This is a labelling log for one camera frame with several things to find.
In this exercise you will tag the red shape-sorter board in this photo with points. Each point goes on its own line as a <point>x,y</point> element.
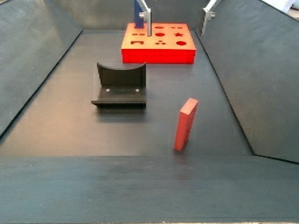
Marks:
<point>168,46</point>

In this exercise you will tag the blue rectangular peg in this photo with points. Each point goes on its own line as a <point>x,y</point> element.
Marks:
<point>139,21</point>

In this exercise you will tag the black curved holder stand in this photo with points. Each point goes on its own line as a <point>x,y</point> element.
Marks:
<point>121,86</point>

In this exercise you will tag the red double-square peg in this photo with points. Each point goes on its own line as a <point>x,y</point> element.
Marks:
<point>184,123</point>

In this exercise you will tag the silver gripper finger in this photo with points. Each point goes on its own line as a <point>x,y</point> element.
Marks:
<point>208,14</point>
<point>147,16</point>

